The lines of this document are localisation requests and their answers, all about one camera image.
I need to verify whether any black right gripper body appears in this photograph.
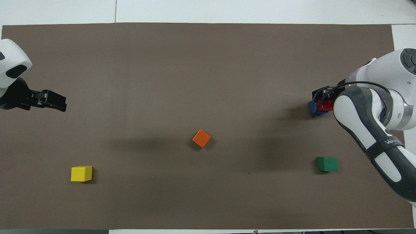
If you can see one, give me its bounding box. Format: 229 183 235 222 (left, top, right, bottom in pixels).
328 79 347 95

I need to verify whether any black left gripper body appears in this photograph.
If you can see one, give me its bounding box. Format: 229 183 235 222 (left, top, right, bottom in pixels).
0 77 33 111

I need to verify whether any red wooden block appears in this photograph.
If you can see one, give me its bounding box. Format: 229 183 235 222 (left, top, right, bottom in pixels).
317 100 335 113

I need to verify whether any blue wooden block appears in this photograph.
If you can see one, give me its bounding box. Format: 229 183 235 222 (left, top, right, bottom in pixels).
308 100 329 118

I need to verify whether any green wooden block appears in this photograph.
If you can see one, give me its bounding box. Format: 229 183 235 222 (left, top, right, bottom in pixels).
317 157 339 172

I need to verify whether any yellow wooden block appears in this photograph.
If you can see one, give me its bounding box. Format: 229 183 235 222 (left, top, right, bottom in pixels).
71 166 93 182

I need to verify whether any orange wooden block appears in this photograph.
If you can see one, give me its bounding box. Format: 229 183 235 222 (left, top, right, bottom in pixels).
192 129 212 149

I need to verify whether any brown table mat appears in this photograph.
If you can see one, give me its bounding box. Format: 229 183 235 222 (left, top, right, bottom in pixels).
0 22 415 230

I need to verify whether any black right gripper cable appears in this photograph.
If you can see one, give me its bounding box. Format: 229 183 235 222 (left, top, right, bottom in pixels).
320 81 391 99

